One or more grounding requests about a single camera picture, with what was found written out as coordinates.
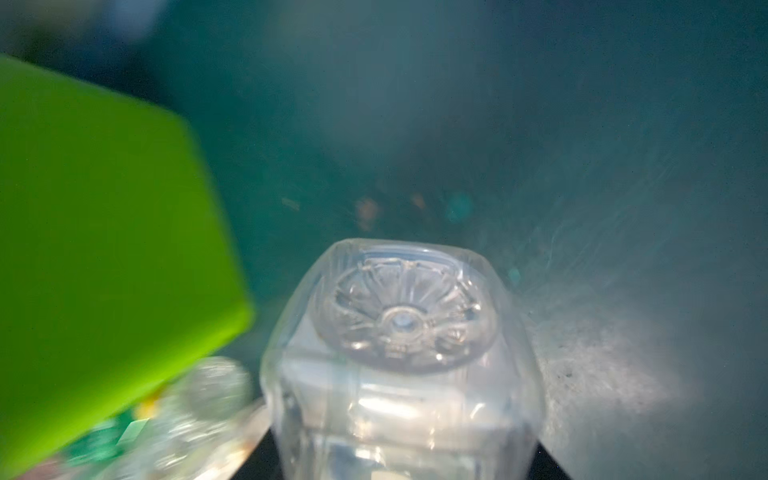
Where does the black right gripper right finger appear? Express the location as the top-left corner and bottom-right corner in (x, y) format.
(527, 443), (571, 480)

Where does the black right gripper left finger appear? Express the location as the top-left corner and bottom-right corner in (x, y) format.
(231, 430), (282, 480)

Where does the clear square plastic bottle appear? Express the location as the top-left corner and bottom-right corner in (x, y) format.
(259, 239), (546, 479)

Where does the green plastic bin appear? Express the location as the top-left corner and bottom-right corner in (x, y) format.
(1, 56), (254, 479)

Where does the clear bottle red cola label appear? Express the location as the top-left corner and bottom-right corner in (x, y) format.
(23, 356), (270, 479)

